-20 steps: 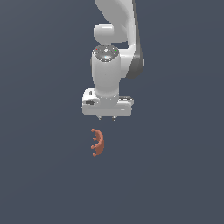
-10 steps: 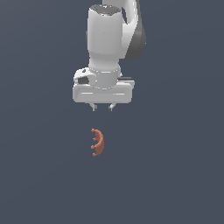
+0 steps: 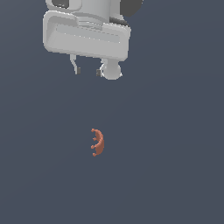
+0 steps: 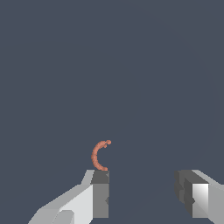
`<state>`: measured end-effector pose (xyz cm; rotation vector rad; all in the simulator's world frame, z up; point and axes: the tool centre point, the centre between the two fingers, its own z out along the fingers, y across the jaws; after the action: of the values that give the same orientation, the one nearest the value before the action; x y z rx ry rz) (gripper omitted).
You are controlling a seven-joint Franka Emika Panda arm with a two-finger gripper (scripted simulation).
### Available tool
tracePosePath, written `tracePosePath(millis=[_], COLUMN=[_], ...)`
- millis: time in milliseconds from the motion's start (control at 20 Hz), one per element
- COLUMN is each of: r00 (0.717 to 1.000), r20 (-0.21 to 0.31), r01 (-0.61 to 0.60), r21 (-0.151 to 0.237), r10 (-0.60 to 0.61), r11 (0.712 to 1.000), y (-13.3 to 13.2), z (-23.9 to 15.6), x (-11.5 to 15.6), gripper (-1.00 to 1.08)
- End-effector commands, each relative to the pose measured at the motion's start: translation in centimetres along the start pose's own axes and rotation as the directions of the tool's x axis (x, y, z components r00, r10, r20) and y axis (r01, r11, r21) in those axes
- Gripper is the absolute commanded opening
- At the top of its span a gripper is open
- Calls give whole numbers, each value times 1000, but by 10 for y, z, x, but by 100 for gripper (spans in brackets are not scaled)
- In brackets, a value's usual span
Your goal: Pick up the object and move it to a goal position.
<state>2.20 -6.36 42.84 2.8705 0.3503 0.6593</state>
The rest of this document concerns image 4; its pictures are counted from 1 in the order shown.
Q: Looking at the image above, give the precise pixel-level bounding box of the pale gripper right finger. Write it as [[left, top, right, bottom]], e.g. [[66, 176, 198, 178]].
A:
[[173, 169, 224, 224]]

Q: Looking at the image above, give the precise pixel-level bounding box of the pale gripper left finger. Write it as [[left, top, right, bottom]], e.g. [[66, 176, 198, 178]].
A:
[[28, 169, 110, 224]]

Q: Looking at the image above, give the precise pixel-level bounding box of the orange curved chain object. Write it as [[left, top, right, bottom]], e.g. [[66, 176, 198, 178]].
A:
[[90, 139, 112, 172]]

